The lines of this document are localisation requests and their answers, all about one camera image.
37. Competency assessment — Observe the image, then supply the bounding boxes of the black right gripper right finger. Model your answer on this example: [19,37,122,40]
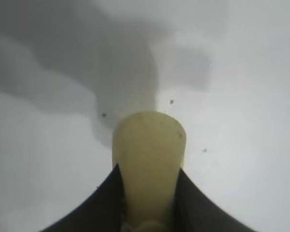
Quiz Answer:
[166,168,249,232]

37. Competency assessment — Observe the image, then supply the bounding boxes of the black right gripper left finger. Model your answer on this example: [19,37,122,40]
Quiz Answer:
[42,163,126,232]

